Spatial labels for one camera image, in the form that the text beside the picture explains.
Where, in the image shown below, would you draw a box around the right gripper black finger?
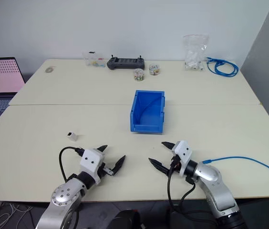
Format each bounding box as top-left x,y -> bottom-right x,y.
161,141 -> 177,151
148,157 -> 171,177

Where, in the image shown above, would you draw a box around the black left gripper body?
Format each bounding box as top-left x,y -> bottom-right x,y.
97,154 -> 115,179

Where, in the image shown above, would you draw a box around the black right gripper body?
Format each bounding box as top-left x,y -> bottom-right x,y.
169,154 -> 182,175

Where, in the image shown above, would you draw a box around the blue plastic storage bin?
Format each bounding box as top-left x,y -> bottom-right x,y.
130,90 -> 166,135

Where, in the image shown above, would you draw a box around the dark rounded shape under table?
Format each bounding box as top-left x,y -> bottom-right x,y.
105,209 -> 142,229

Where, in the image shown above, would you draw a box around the clear jar of colourful bits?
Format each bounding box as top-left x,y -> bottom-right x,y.
149,63 -> 161,76
133,68 -> 145,82

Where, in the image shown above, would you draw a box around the black handheld remote controller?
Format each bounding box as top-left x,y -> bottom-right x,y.
106,55 -> 146,71

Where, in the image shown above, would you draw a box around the small clear plastic box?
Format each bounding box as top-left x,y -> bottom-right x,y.
83,51 -> 105,68

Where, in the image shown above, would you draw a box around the clear bag of connectors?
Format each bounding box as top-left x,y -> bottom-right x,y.
182,34 -> 209,71

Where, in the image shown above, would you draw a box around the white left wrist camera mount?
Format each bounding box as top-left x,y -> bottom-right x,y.
80,148 -> 104,186

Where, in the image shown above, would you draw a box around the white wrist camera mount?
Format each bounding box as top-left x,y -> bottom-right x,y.
80,148 -> 104,186
174,140 -> 193,177

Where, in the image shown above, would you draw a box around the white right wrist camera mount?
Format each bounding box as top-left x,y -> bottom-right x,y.
174,140 -> 193,177

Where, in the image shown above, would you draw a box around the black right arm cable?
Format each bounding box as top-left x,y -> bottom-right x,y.
166,164 -> 219,225

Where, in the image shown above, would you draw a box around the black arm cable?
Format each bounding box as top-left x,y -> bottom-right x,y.
58,146 -> 85,183
166,164 -> 219,225

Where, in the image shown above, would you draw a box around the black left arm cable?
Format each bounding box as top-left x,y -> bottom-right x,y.
58,146 -> 85,183

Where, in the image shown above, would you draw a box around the white cables on floor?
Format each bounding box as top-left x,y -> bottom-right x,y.
0,202 -> 34,229

